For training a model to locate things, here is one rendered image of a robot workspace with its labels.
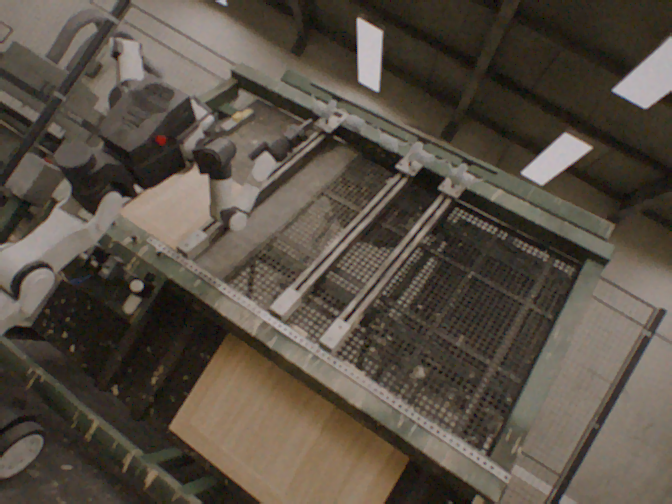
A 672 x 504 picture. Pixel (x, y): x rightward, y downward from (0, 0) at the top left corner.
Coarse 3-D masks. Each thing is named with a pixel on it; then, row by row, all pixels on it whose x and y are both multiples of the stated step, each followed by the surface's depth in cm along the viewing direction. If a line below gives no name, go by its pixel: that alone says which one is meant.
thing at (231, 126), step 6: (246, 108) 289; (252, 114) 288; (240, 120) 282; (246, 120) 286; (222, 126) 277; (228, 126) 278; (234, 126) 279; (240, 126) 284; (228, 132) 278; (138, 192) 242; (126, 198) 239; (126, 204) 239
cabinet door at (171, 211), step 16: (176, 176) 254; (192, 176) 255; (144, 192) 245; (160, 192) 246; (176, 192) 248; (192, 192) 249; (208, 192) 250; (128, 208) 238; (144, 208) 240; (160, 208) 240; (176, 208) 241; (192, 208) 242; (208, 208) 243; (144, 224) 233; (160, 224) 235; (176, 224) 235; (192, 224) 236; (176, 240) 229
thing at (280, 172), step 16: (320, 128) 274; (304, 144) 269; (320, 144) 275; (288, 160) 262; (304, 160) 269; (272, 176) 252; (288, 176) 262; (208, 224) 230; (192, 240) 223; (208, 240) 229; (192, 256) 224
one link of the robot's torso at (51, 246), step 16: (112, 192) 183; (64, 208) 186; (80, 208) 192; (112, 208) 184; (48, 224) 179; (64, 224) 179; (80, 224) 180; (96, 224) 182; (32, 240) 175; (48, 240) 176; (64, 240) 177; (80, 240) 182; (96, 240) 186; (0, 256) 170; (16, 256) 170; (32, 256) 171; (48, 256) 175; (64, 256) 181; (0, 272) 169; (16, 272) 167; (16, 288) 168
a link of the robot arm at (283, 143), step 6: (294, 126) 215; (288, 132) 215; (294, 132) 212; (300, 132) 210; (276, 138) 213; (282, 138) 211; (288, 138) 212; (294, 138) 211; (300, 138) 212; (306, 138) 211; (276, 144) 211; (282, 144) 211; (288, 144) 211; (294, 144) 212; (300, 144) 214; (282, 150) 211; (288, 150) 212; (288, 156) 214
